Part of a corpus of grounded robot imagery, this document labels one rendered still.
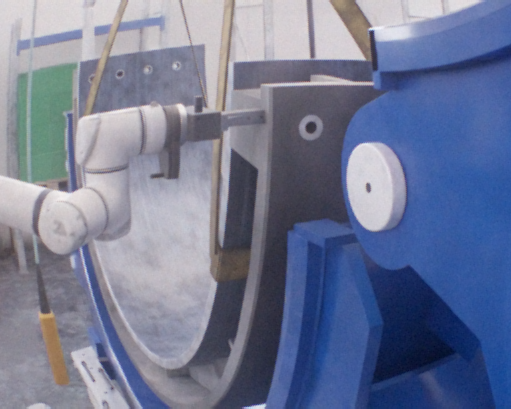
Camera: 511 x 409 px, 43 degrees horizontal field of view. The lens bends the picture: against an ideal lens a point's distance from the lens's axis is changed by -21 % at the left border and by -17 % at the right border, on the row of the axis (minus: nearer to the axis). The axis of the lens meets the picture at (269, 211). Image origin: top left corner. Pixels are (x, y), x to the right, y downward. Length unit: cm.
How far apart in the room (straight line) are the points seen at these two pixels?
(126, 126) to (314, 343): 54
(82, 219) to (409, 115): 52
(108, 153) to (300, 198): 39
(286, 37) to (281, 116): 855
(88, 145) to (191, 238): 206
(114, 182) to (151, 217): 204
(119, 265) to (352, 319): 191
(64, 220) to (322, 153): 54
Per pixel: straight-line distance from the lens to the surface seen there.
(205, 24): 944
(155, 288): 304
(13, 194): 125
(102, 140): 126
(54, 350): 272
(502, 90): 92
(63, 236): 116
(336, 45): 1029
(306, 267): 136
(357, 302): 130
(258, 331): 161
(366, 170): 116
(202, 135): 129
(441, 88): 102
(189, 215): 336
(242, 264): 169
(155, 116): 129
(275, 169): 140
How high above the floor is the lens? 247
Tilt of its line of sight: 14 degrees down
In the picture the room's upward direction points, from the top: 1 degrees counter-clockwise
